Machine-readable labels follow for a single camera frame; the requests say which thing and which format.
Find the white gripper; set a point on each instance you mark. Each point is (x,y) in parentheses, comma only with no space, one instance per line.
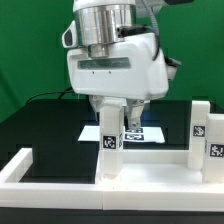
(129,72)

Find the white desk top tray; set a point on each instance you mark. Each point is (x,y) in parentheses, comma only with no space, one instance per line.
(157,167)

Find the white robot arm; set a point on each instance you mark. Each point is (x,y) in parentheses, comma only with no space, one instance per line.
(100,23)

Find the fiducial marker sheet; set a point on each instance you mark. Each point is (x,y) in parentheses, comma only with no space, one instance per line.
(143,134)

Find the white U-shaped fence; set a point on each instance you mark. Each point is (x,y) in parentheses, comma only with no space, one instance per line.
(207,197)

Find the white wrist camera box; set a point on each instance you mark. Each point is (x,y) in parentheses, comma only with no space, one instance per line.
(69,37)

